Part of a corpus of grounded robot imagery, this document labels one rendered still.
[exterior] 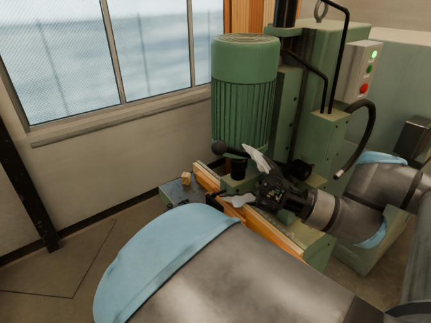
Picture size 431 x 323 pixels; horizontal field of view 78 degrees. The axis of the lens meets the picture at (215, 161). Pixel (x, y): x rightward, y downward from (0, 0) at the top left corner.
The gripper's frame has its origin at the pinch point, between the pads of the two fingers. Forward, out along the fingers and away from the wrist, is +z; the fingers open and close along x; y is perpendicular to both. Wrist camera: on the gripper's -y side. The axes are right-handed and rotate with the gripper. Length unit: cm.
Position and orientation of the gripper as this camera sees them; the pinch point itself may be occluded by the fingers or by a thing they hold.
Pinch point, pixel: (229, 170)
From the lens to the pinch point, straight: 67.0
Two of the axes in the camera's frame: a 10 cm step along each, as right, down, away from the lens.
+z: -9.2, -3.8, 0.8
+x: -3.4, 8.9, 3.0
